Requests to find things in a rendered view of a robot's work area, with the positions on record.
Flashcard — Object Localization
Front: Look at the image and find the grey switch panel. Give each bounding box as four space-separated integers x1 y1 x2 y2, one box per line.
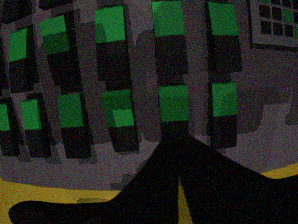
0 0 298 190

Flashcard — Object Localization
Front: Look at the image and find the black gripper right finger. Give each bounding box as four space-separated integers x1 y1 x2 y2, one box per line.
174 131 298 224

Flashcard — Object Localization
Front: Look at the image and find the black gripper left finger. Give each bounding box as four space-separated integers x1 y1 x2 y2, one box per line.
8 131 180 224

